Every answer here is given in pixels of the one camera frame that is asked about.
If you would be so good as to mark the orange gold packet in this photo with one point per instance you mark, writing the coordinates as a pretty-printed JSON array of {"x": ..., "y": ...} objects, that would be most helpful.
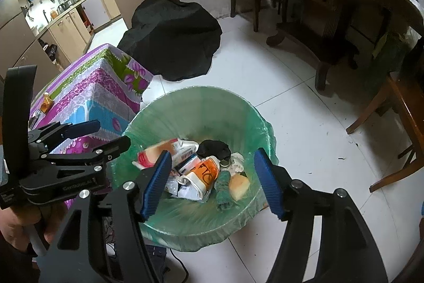
[{"x": 47, "y": 104}]

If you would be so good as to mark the small black hanging bag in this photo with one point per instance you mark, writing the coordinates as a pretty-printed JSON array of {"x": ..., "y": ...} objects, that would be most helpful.
[{"x": 51, "y": 51}]

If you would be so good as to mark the yellow sponge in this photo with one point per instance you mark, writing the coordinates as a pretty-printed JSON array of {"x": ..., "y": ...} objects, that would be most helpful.
[{"x": 239, "y": 187}]

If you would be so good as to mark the trash bin with green liner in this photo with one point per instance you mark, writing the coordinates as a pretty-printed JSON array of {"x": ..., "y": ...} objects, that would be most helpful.
[{"x": 198, "y": 114}]

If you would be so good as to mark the white blue-print package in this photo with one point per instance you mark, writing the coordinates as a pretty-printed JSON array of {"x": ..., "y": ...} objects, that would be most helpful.
[{"x": 185, "y": 148}]

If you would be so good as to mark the red white package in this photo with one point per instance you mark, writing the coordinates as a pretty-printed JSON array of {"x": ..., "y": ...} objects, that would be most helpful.
[{"x": 155, "y": 152}]

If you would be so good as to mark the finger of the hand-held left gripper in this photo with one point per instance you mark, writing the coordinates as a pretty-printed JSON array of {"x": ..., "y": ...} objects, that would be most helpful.
[
  {"x": 79, "y": 127},
  {"x": 112, "y": 146}
]

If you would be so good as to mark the beige lower kitchen cabinets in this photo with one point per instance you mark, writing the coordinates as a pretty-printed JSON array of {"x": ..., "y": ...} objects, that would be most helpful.
[{"x": 73, "y": 24}]

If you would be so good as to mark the steel kettle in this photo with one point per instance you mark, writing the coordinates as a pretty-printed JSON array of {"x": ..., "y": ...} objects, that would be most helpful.
[{"x": 62, "y": 8}]

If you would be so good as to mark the white wrapper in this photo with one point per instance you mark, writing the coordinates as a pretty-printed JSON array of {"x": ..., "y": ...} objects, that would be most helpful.
[{"x": 188, "y": 191}]

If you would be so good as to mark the black bag on floor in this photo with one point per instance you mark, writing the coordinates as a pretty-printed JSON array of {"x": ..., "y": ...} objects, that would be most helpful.
[{"x": 172, "y": 37}]

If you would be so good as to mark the striped floral tablecloth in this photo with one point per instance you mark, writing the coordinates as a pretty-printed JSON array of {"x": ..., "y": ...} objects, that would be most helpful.
[{"x": 89, "y": 94}]

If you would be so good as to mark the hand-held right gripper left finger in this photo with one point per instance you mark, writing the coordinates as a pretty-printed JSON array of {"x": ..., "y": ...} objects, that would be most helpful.
[{"x": 155, "y": 187}]

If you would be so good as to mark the black cloth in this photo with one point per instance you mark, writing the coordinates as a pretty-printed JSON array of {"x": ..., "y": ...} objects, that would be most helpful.
[{"x": 213, "y": 148}]

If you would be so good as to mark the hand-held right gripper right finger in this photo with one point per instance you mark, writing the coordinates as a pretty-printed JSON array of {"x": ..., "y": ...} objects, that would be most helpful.
[{"x": 268, "y": 183}]

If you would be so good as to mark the yellow green cloth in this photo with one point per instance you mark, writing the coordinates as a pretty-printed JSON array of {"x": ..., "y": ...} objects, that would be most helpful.
[{"x": 384, "y": 42}]

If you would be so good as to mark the orange white snack packet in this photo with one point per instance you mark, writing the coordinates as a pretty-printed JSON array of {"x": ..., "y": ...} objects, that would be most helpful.
[{"x": 203, "y": 175}]

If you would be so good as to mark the person's left hand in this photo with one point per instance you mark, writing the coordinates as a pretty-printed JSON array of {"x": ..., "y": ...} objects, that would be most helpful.
[{"x": 18, "y": 226}]

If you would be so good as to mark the dark blue box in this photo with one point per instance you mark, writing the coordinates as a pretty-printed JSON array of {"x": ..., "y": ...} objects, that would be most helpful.
[{"x": 184, "y": 167}]

